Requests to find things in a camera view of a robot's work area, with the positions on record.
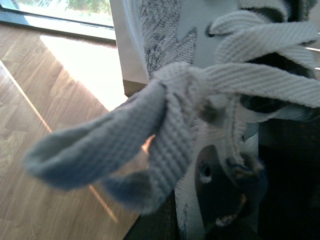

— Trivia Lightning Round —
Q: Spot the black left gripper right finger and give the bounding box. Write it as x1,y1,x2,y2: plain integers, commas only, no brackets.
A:
258,119,320,240

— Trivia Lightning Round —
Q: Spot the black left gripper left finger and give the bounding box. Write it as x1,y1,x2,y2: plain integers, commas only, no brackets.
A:
124,193,179,240

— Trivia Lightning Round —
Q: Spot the grey knit sneaker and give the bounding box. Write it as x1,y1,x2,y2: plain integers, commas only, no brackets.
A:
24,0,320,240

